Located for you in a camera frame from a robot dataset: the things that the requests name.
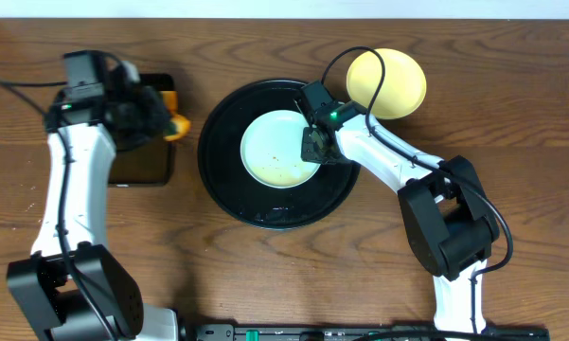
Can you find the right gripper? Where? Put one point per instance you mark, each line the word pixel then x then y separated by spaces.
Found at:
pixel 307 150

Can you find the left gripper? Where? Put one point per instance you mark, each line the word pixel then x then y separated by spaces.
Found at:
pixel 152 116

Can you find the green yellow sponge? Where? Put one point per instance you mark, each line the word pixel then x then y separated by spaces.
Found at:
pixel 178 125

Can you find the light green plate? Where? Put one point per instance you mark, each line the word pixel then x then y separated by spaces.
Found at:
pixel 270 150

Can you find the yellow plate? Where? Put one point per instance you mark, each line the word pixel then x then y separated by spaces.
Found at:
pixel 403 89

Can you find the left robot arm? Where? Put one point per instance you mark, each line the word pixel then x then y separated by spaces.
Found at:
pixel 71 287

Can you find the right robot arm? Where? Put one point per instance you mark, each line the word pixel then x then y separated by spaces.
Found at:
pixel 449 225

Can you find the black rectangular water tray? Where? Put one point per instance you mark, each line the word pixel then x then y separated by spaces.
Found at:
pixel 151 164

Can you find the round black tray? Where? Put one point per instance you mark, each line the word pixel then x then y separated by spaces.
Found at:
pixel 236 191

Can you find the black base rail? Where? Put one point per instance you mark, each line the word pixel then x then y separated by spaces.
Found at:
pixel 227 332

